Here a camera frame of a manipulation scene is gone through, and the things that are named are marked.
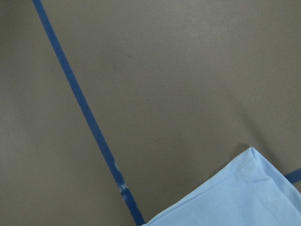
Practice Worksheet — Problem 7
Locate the light blue t-shirt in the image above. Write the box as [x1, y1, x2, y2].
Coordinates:
[149, 147, 301, 226]

